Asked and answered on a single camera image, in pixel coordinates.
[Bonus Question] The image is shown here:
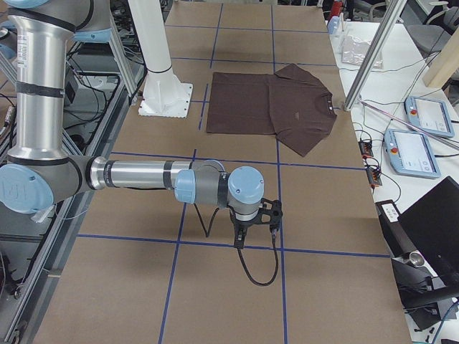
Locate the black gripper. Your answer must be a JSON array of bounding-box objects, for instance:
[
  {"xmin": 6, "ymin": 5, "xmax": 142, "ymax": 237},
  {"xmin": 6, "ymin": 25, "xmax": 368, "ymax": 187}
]
[{"xmin": 229, "ymin": 209, "xmax": 263, "ymax": 249}]

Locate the brown t-shirt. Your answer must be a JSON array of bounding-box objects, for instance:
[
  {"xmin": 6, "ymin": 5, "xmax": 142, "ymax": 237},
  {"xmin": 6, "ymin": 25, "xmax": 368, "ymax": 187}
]
[{"xmin": 206, "ymin": 64, "xmax": 337, "ymax": 157}]

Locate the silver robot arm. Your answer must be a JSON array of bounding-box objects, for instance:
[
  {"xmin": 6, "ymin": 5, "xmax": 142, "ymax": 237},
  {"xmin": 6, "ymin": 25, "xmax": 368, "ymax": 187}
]
[{"xmin": 1, "ymin": 1, "xmax": 275, "ymax": 249}]

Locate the orange circuit board near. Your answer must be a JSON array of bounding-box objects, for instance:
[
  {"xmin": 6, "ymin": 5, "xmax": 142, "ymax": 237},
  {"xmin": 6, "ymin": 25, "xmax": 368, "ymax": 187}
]
[{"xmin": 365, "ymin": 165, "xmax": 382, "ymax": 188}]

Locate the orange circuit board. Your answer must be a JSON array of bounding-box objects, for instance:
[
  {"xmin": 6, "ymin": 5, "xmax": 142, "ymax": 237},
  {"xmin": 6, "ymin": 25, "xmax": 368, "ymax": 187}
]
[
  {"xmin": 365, "ymin": 165, "xmax": 382, "ymax": 188},
  {"xmin": 358, "ymin": 140, "xmax": 374, "ymax": 158}
]

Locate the black box white label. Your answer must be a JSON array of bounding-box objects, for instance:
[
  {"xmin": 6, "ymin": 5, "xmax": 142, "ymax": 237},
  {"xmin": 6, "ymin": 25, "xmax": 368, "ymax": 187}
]
[{"xmin": 375, "ymin": 200, "xmax": 400, "ymax": 223}]

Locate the orange circuit board far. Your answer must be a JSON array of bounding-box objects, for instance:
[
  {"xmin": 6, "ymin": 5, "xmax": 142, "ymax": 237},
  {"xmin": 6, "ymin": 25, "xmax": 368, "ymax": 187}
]
[{"xmin": 358, "ymin": 140, "xmax": 374, "ymax": 158}]

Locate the silver metal cup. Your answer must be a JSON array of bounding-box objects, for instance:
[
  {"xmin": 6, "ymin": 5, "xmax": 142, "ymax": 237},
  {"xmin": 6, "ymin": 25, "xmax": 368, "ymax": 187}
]
[{"xmin": 402, "ymin": 251, "xmax": 425, "ymax": 268}]

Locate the near teach pendant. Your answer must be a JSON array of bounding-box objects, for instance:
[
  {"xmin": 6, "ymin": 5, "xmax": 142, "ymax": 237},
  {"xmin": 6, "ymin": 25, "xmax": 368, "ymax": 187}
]
[{"xmin": 384, "ymin": 129, "xmax": 441, "ymax": 179}]

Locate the teach pendant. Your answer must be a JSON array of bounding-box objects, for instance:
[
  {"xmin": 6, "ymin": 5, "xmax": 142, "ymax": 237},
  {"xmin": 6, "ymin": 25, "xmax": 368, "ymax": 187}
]
[
  {"xmin": 404, "ymin": 96, "xmax": 455, "ymax": 138},
  {"xmin": 384, "ymin": 129, "xmax": 441, "ymax": 179}
]

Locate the black laptop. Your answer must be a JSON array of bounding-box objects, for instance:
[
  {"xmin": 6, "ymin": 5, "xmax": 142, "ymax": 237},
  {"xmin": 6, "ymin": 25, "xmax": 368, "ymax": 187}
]
[{"xmin": 399, "ymin": 176, "xmax": 458, "ymax": 285}]

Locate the silver foil bag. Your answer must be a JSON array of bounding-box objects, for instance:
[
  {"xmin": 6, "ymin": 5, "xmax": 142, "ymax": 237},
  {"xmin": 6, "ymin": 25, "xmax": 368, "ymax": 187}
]
[{"xmin": 341, "ymin": 35, "xmax": 372, "ymax": 66}]

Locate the grey power adapter box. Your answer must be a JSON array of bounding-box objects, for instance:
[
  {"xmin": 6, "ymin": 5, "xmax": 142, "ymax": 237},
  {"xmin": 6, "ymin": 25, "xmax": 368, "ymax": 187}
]
[{"xmin": 64, "ymin": 76, "xmax": 78, "ymax": 106}]

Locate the far teach pendant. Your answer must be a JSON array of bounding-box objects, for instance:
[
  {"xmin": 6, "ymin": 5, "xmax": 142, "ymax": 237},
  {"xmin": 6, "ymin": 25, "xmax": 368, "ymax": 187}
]
[{"xmin": 404, "ymin": 96, "xmax": 455, "ymax": 138}]

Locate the red fire extinguisher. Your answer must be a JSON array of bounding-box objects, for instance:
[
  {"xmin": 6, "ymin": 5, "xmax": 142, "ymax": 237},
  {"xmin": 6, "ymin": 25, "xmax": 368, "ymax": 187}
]
[{"xmin": 330, "ymin": 0, "xmax": 343, "ymax": 18}]

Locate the wooden beam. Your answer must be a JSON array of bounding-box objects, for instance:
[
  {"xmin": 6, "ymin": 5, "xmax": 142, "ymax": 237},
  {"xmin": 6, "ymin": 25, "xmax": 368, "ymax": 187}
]
[{"xmin": 423, "ymin": 0, "xmax": 459, "ymax": 89}]

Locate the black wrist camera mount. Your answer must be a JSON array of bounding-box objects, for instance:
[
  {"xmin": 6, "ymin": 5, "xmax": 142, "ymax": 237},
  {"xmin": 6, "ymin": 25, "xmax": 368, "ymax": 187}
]
[{"xmin": 257, "ymin": 198, "xmax": 283, "ymax": 238}]

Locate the aluminium frame post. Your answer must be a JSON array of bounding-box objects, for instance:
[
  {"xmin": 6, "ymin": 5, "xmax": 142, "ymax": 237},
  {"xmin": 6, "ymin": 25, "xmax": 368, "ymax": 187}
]
[{"xmin": 344, "ymin": 0, "xmax": 407, "ymax": 111}]

